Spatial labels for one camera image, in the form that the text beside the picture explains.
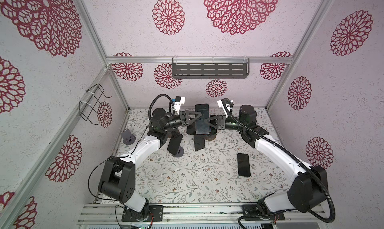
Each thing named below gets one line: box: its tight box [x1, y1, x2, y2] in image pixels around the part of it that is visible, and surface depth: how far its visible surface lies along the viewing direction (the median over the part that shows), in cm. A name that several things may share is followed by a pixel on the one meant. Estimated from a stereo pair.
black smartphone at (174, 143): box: [167, 132, 183, 155], surface depth 91 cm
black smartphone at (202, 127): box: [195, 103, 211, 135], surface depth 71 cm
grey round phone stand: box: [120, 128, 136, 145], surface depth 97 cm
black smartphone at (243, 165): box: [237, 153, 251, 177], surface depth 94 cm
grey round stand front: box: [171, 145, 184, 158], surface depth 96 cm
